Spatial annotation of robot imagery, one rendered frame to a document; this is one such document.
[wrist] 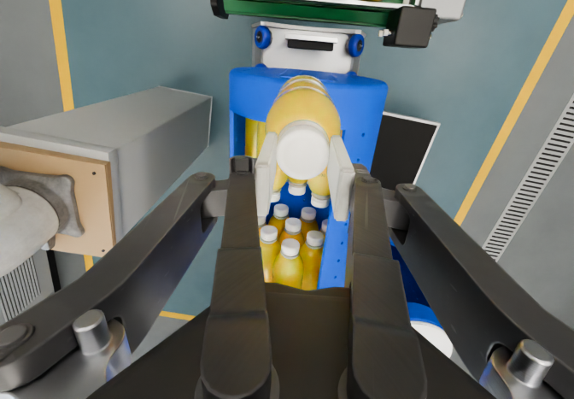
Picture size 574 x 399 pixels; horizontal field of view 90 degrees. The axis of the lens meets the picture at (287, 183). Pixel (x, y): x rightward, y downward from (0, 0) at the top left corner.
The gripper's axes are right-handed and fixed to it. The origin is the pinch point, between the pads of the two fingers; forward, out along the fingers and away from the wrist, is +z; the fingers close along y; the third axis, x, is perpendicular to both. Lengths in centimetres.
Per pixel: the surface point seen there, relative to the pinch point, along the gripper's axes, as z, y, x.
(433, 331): 46, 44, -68
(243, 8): 59, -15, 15
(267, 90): 26.3, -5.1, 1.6
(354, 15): 59, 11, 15
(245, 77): 29.0, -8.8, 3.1
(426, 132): 135, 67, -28
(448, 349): 46, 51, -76
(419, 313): 49, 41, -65
